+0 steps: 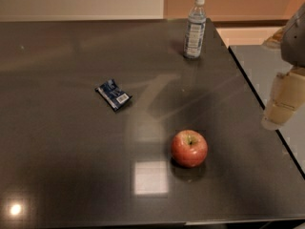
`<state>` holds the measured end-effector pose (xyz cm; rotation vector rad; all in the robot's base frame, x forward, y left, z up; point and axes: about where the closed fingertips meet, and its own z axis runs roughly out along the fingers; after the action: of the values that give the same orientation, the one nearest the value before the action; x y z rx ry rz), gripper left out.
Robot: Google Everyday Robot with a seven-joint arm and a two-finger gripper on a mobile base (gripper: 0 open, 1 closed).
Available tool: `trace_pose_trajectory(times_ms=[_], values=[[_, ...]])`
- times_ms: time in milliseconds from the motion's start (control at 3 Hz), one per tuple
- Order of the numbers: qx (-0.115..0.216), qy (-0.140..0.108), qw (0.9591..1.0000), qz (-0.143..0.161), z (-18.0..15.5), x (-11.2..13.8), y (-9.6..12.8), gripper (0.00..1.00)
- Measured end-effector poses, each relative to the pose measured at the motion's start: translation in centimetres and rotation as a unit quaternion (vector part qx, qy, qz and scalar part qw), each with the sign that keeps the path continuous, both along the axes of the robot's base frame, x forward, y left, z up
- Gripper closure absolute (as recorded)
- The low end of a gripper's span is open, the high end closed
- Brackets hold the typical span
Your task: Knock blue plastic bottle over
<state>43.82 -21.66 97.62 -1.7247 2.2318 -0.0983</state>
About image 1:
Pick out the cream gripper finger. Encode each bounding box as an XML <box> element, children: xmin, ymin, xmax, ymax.
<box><xmin>261</xmin><ymin>68</ymin><xmax>305</xmax><ymax>131</ymax></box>

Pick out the clear blue-label plastic bottle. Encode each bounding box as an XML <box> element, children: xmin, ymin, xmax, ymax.
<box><xmin>183</xmin><ymin>0</ymin><xmax>206</xmax><ymax>59</ymax></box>

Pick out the red apple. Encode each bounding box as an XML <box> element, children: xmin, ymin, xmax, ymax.
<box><xmin>171</xmin><ymin>130</ymin><xmax>208</xmax><ymax>168</ymax></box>

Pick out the blue snack packet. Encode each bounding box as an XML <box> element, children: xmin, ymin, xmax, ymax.
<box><xmin>95</xmin><ymin>79</ymin><xmax>132</xmax><ymax>112</ymax></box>

